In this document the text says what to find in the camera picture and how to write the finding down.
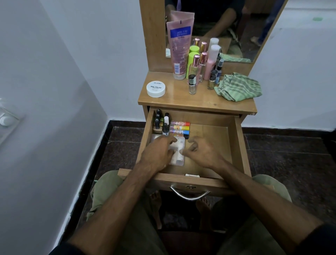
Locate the person's right hand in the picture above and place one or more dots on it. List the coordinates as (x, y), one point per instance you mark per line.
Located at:
(204, 152)

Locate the person's left hand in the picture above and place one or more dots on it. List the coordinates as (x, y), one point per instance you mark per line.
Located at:
(158, 152)

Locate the wooden drawer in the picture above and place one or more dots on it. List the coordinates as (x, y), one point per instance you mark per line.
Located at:
(210, 152)

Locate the clear plastic compartment box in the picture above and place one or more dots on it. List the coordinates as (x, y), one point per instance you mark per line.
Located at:
(178, 152)

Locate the blue-white bottle black cap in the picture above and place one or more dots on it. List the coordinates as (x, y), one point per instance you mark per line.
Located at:
(165, 130)

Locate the beige polish bottle black cap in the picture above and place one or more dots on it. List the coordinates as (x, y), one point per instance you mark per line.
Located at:
(157, 127)

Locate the black-capped clear tube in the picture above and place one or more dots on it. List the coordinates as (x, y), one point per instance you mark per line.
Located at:
(183, 136)

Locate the blue-capped lip balm tube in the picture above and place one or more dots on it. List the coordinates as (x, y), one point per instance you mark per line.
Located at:
(179, 132)

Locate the yellow-capped lip balm tube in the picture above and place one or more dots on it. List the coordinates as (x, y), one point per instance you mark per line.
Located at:
(179, 127)

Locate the white-capped dark polish bottle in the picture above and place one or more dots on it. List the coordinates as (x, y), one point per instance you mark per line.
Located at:
(166, 119)

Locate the yellow square polish bottle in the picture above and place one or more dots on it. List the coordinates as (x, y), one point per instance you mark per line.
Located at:
(157, 117)

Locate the red-capped lip balm tube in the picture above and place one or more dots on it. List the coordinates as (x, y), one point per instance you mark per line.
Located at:
(180, 123)

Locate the green square polish bottle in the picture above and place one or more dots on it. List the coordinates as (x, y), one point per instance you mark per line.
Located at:
(158, 111)

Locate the white nail polish remover jar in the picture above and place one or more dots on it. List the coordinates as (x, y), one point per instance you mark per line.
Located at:
(156, 89)

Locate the silver polish bottle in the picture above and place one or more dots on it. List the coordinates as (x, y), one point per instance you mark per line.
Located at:
(192, 85)

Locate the green striped cloth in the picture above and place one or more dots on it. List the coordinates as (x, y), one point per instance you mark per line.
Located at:
(237, 88)

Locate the gold polish bottle patterned cap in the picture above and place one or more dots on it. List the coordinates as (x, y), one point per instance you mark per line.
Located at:
(212, 80)

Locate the pink perfume bottle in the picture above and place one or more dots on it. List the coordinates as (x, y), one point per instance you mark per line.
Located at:
(194, 68)

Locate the slim clear perfume bottle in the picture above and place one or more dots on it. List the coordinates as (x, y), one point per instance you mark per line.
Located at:
(202, 64)

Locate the blue polish bottle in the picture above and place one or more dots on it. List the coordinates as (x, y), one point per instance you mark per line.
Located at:
(220, 64)

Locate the lime green bottle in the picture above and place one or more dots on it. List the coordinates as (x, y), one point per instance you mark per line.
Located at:
(190, 60)

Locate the pink spray bottle white cap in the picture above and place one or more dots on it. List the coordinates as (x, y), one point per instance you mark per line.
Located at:
(211, 59)

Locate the pink cosmetic lotion tube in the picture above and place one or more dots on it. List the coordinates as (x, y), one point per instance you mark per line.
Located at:
(179, 50)

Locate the person's left forearm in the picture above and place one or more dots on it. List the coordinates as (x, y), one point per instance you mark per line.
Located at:
(110, 210)

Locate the person's right forearm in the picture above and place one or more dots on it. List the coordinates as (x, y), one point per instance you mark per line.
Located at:
(267, 207)

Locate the person's left foot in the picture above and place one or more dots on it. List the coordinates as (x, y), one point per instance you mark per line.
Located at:
(156, 207)

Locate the person's olive green trousers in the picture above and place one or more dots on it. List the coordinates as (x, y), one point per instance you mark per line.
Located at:
(105, 194)

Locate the person's black left sleeve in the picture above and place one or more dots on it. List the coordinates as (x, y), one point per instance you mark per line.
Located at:
(67, 249)

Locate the person's black sleeve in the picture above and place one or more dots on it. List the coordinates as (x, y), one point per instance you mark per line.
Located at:
(67, 249)
(317, 241)

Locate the person's black right sleeve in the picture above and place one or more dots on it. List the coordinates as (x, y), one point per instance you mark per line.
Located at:
(317, 241)

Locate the wooden dressing table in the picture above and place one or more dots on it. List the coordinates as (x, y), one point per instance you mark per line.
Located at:
(210, 99)

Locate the dark red stool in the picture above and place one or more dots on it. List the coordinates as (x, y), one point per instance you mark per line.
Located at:
(191, 244)

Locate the dressing table mirror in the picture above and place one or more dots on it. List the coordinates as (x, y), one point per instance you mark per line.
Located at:
(249, 31)

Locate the white wall switch panel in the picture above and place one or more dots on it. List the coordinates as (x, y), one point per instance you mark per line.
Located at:
(8, 118)

